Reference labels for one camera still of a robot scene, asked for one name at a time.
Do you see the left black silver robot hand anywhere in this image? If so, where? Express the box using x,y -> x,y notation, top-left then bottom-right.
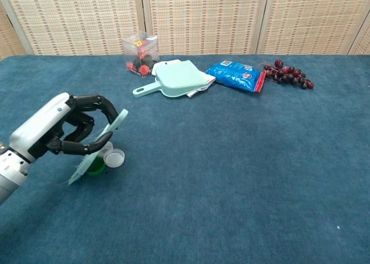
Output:
8,92 -> 120,163

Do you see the green bottle cap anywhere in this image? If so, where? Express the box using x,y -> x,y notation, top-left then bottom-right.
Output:
85,156 -> 106,177

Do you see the clear rimmed white bottle cap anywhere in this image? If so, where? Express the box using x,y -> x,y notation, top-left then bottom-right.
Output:
103,148 -> 126,168

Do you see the clear box with toy car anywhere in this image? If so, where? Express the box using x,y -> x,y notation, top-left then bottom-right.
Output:
121,31 -> 160,76

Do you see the mint green dustpan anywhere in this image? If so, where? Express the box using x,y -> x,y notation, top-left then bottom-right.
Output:
132,60 -> 209,99

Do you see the white red paper packet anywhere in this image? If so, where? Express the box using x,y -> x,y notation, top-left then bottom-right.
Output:
151,59 -> 217,98

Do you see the woven folding screen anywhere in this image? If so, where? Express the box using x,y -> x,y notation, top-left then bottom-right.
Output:
0,0 -> 370,61

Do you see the blue snack bag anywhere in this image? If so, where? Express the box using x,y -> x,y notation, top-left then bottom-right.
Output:
205,60 -> 267,93

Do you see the bunch of dark red grapes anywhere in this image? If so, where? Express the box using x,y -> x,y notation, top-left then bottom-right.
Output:
257,58 -> 315,90

